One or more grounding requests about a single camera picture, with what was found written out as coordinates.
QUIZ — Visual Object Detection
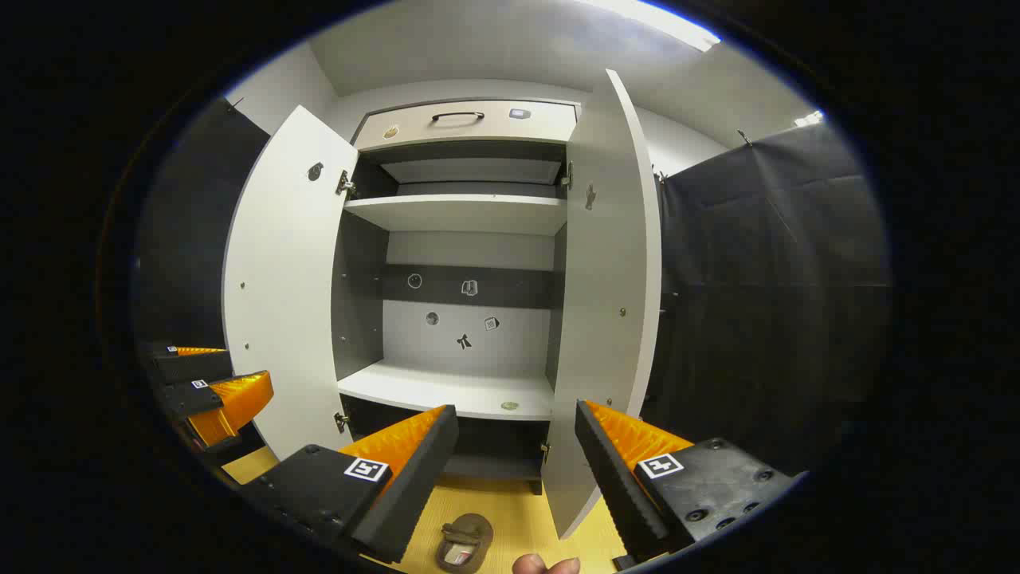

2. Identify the white cabinet door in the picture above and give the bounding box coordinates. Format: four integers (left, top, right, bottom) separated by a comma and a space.
222, 104, 360, 462
541, 68, 663, 541

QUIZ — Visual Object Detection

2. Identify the black backdrop cloth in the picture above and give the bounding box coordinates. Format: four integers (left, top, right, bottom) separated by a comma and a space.
134, 97, 276, 479
641, 120, 892, 476

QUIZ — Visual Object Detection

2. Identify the long ceiling light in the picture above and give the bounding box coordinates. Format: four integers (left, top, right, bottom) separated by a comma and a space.
594, 0, 723, 53

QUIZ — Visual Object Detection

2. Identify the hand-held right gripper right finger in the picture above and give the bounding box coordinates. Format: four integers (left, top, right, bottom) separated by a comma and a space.
575, 400, 800, 564

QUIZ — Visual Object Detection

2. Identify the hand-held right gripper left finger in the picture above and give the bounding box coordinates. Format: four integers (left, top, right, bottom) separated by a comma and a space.
239, 404, 461, 564

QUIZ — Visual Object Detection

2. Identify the brown fuzzy shoe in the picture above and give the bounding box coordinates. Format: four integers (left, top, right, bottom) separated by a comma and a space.
435, 513, 495, 574

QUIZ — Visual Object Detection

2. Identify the white shoe cabinet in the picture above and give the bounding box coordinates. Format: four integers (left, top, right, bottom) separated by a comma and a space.
222, 68, 663, 541

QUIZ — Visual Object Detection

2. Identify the beige cabinet drawer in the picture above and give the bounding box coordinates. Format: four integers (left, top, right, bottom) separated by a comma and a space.
352, 99, 579, 153

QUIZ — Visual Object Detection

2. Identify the white cabinet shelf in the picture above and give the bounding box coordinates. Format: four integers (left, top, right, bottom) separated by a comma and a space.
337, 359, 557, 423
343, 194, 569, 238

